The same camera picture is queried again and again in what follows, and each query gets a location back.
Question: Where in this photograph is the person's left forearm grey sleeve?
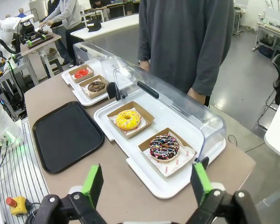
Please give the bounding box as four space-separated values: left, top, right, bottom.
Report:
191 39 233 97

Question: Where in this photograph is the chocolate donut with fine sprinkles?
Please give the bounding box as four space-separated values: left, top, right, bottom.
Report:
87 81 106 93

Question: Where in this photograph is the green-padded black right gripper left finger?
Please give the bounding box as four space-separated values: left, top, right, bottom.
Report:
35 164 108 224

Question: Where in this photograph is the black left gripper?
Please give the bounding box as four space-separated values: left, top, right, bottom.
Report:
20 21 36 36

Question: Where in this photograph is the workbench with equipment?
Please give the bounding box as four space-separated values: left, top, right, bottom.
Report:
253 6 280 60

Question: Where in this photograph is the black floor cable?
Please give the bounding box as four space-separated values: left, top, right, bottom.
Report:
227 134 266 154

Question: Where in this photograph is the black cap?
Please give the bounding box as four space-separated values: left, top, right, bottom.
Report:
87 18 102 33

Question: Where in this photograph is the black office chair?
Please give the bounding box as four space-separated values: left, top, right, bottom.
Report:
258 53 280 130

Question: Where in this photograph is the bystander in grey hoodie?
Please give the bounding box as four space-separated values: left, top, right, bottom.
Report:
39 0 84 66

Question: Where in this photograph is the person's left hand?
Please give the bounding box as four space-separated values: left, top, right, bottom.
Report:
187 87 207 105

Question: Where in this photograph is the person's right hand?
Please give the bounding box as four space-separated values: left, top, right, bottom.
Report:
139 60 151 71

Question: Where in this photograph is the chocolate donut with colourful sprinkles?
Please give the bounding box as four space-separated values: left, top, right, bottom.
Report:
149 134 181 163

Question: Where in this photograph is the yellow emergency stop button box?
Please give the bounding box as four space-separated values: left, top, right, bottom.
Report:
6 196 32 217

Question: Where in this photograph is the white printed paper liner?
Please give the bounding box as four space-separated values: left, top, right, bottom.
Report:
142 131 196 177
109 114 148 137

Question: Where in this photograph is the green-padded black right gripper right finger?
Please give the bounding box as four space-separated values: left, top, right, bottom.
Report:
185 162 262 224

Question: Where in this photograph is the red glazed donut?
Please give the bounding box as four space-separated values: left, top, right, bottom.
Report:
74 69 89 79

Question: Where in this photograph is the seated bystander in black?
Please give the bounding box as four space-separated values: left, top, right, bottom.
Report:
90 0 111 21

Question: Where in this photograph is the black plastic serving tray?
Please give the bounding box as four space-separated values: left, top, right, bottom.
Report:
32 100 105 175

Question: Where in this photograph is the person torso in grey sweater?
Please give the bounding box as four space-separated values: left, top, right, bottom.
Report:
137 0 235 105

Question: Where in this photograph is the brown cardboard donut tray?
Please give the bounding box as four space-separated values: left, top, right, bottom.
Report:
106 101 155 140
79 74 109 100
138 127 198 165
69 64 95 84

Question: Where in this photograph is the small brown-topped table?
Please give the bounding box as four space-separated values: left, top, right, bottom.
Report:
20 30 63 79

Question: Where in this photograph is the yellow glazed sprinkle donut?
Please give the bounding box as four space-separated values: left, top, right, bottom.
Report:
116 109 141 131

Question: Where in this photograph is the person's right forearm grey sleeve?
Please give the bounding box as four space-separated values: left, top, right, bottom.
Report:
137 30 153 63

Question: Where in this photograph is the clear display case lid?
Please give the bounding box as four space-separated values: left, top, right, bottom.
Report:
72 41 131 94
113 65 227 164

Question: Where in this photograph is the white display case base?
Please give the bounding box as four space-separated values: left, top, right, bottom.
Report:
93 91 227 199
61 58 122 107

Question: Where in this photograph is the long white table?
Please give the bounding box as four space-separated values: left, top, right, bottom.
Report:
70 14 140 41

